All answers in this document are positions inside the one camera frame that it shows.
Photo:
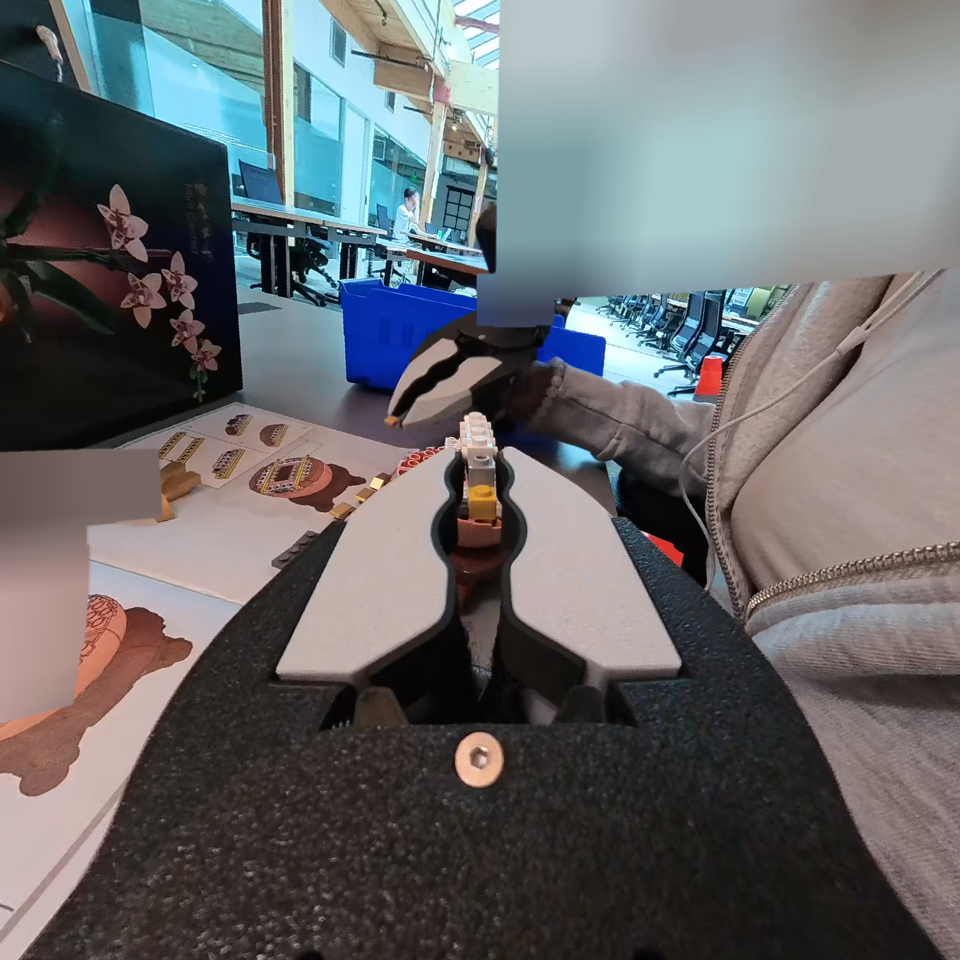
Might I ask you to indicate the person's right hand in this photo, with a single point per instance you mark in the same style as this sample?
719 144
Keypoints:
528 399

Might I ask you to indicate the row of black office chairs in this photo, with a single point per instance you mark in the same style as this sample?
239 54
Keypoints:
690 323

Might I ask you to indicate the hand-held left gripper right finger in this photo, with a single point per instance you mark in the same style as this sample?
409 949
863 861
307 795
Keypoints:
585 600

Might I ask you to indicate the gold curved brick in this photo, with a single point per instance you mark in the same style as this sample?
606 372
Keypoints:
180 483

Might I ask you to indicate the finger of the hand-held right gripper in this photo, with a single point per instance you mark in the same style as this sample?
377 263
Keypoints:
483 390
428 378

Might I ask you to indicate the black flower print box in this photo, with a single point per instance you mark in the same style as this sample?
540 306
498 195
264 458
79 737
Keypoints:
90 345

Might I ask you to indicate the blue plastic bin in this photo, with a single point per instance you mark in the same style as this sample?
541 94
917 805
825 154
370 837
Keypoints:
383 338

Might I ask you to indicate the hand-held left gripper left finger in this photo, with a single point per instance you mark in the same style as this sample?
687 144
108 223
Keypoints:
375 600

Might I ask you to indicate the white instruction booklet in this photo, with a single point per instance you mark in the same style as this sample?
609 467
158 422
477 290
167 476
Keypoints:
195 555

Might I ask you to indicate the small gold bricks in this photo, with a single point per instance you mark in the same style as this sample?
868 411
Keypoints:
375 485

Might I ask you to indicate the black mesh chair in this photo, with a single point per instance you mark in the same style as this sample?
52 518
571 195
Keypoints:
660 503

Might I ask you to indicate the background office desks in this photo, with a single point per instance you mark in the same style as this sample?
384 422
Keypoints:
300 218

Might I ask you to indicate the small brick assembly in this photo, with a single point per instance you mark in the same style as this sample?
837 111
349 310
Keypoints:
480 503

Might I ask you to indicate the small dark brick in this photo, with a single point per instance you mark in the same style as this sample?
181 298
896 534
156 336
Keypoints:
296 551

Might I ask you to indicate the white gooseneck microphone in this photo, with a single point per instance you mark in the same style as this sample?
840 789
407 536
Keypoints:
54 45

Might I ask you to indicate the brick pot model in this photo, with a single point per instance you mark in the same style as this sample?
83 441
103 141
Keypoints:
420 456

